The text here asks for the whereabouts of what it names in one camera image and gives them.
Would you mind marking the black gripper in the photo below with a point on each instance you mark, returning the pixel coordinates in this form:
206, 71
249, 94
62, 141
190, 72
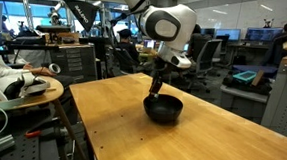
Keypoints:
160, 67

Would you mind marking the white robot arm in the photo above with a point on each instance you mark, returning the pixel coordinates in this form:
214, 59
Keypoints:
167, 23

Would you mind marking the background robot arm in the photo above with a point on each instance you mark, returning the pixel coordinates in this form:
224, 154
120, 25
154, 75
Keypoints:
55, 14

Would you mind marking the black bowl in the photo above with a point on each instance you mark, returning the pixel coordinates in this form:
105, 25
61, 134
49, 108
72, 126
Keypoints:
163, 108

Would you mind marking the operator hand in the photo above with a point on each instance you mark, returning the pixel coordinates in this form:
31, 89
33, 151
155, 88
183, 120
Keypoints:
39, 71

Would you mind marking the seated person in black cap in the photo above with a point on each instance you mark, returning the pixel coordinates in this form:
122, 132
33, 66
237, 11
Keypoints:
127, 50

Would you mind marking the grey office chair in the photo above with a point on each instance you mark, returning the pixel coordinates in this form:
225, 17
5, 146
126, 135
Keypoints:
205, 60

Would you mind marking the grey cabinet with papers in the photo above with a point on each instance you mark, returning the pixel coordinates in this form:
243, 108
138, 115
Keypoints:
74, 62

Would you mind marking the small computer monitor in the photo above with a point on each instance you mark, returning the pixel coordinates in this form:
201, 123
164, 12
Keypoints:
228, 34

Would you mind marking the teal tray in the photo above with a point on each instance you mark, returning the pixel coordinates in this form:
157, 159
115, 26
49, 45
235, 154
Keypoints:
244, 76

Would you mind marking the grey low bench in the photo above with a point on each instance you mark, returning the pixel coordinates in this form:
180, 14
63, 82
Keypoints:
244, 99

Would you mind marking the black lettered light flag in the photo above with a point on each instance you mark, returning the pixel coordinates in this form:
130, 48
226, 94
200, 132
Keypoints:
82, 14

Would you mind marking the round wooden side table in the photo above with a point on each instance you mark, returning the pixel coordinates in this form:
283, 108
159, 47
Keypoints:
49, 94

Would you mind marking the wide computer monitor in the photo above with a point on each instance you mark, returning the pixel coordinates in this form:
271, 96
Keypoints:
264, 34

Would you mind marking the grey perforated cabinet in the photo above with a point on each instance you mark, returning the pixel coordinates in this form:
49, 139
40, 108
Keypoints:
286, 95

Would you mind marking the dark-haired person at desk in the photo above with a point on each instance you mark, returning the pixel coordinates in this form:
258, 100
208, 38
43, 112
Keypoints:
286, 38

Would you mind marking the white VR headset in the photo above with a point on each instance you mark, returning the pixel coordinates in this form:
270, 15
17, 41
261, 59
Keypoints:
16, 87

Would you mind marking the black horizontal camera bar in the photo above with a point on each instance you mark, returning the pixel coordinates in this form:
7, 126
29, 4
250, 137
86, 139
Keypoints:
18, 47

